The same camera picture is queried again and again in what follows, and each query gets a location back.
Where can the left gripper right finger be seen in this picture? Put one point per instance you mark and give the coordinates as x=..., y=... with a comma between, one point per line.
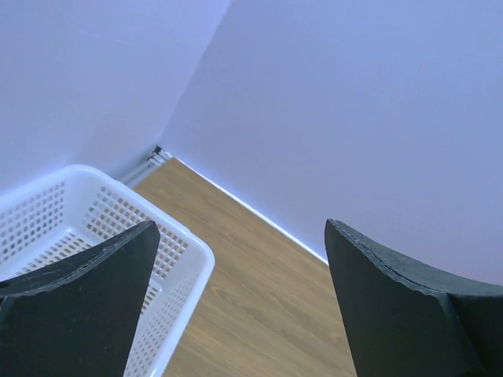
x=405, y=318

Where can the aluminium frame rail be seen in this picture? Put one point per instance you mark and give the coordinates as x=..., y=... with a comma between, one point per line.
x=144, y=167

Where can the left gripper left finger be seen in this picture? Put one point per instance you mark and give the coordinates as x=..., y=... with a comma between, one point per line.
x=78, y=316

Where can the white plastic laundry basket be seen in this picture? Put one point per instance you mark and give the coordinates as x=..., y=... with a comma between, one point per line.
x=78, y=207

